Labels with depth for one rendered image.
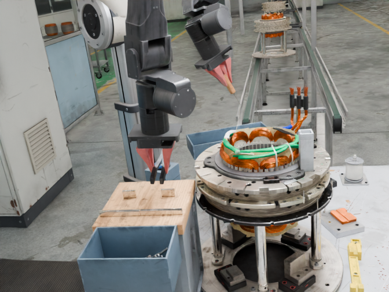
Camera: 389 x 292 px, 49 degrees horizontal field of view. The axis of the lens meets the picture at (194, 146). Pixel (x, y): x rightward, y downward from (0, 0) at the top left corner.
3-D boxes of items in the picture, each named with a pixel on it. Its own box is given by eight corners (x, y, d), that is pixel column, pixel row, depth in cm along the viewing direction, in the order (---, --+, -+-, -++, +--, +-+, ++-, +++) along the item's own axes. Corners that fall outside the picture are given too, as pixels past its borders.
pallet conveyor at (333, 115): (349, 241, 248) (354, 111, 219) (243, 239, 260) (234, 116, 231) (292, 26, 1133) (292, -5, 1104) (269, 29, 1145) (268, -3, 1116)
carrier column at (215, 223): (223, 260, 115) (216, 192, 107) (213, 261, 115) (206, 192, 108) (223, 254, 117) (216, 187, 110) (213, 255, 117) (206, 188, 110)
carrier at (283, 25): (264, 49, 412) (263, 17, 401) (303, 50, 389) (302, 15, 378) (243, 58, 384) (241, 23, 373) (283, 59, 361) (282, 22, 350)
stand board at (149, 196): (183, 234, 85) (182, 224, 84) (93, 236, 88) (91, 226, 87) (195, 188, 104) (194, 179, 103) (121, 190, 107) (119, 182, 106)
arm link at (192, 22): (189, 17, 118) (179, 26, 115) (208, 8, 113) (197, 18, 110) (202, 38, 121) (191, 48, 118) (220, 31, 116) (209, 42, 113)
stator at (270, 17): (267, 34, 395) (267, 12, 388) (289, 34, 382) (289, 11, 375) (256, 38, 379) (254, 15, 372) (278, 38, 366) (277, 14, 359)
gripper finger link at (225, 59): (242, 78, 121) (227, 50, 117) (223, 93, 119) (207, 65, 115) (231, 77, 127) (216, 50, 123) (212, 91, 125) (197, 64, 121)
